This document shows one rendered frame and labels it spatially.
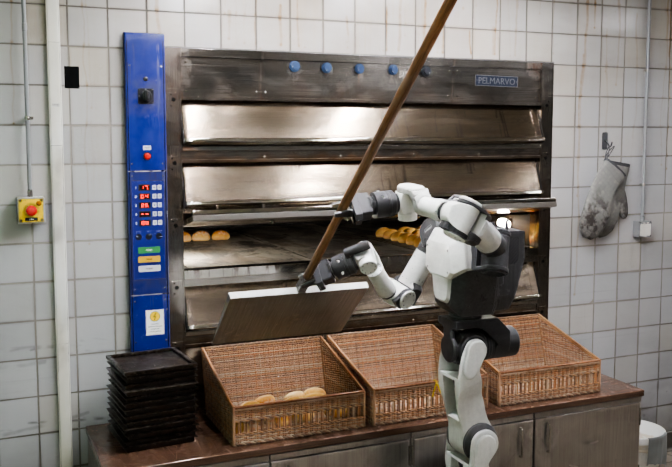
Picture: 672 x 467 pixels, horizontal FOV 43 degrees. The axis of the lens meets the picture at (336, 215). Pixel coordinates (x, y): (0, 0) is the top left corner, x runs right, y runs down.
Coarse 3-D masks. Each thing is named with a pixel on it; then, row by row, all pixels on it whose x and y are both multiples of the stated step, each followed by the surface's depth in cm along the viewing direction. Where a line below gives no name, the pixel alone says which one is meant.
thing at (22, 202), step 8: (16, 200) 322; (24, 200) 321; (32, 200) 322; (40, 200) 323; (16, 208) 324; (24, 208) 321; (40, 208) 323; (24, 216) 321; (32, 216) 322; (40, 216) 324
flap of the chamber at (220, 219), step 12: (492, 204) 396; (504, 204) 399; (516, 204) 401; (528, 204) 404; (540, 204) 407; (552, 204) 410; (192, 216) 340; (204, 216) 342; (216, 216) 344; (228, 216) 346; (240, 216) 348; (252, 216) 350; (264, 216) 352; (276, 216) 354; (288, 216) 356; (300, 216) 358; (312, 216) 360; (324, 216) 364; (396, 216) 392
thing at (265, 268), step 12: (528, 252) 424; (252, 264) 372; (264, 264) 372; (276, 264) 372; (288, 264) 374; (300, 264) 376; (384, 264) 392; (396, 264) 395; (192, 276) 357; (204, 276) 359; (216, 276) 361; (228, 276) 363
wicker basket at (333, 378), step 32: (224, 352) 361; (256, 352) 366; (288, 352) 372; (320, 352) 378; (224, 384) 359; (256, 384) 364; (288, 384) 369; (320, 384) 375; (352, 384) 348; (224, 416) 329; (256, 416) 321; (288, 416) 326; (320, 416) 350; (352, 416) 337
